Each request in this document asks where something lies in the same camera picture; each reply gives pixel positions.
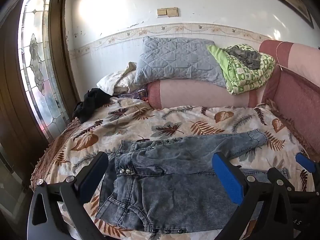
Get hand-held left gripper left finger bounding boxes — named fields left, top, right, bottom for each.
left=27, top=151, right=109, bottom=240

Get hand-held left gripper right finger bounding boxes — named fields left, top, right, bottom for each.
left=211, top=152, right=293, bottom=240

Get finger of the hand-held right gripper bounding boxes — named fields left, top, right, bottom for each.
left=295, top=152, right=320, bottom=178
left=267, top=167, right=295, bottom=193

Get grey-blue denim pants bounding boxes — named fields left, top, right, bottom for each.
left=95, top=130, right=289, bottom=233

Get black cloth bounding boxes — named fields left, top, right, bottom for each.
left=72, top=88, right=117, bottom=124

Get leaf-print blanket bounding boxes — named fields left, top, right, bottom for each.
left=30, top=96, right=315, bottom=240

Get purple plastic object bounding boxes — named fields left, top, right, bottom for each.
left=119, top=89, right=149, bottom=100

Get white pillow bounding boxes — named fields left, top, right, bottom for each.
left=96, top=62, right=137, bottom=96

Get green patterned blanket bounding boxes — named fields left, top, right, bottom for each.
left=207, top=44, right=276, bottom=95

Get grey crumpled cloth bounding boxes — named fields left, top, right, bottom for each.
left=226, top=46, right=262, bottom=70

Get grey quilted pillow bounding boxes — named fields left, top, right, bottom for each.
left=133, top=36, right=230, bottom=88

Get wooden stained-glass door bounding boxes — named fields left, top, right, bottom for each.
left=0, top=0, right=82, bottom=188

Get tan cord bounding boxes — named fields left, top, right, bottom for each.
left=274, top=41, right=288, bottom=71

